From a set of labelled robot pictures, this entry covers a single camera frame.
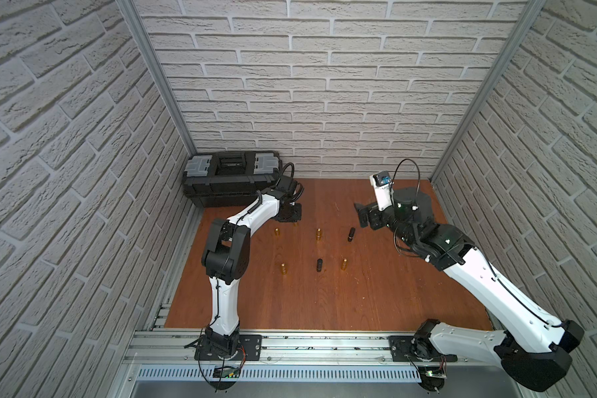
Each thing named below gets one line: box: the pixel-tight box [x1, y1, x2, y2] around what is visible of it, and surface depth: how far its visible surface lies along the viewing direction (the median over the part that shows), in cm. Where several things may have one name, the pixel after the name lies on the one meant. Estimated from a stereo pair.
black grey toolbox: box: [182, 150, 283, 209], surface depth 102 cm
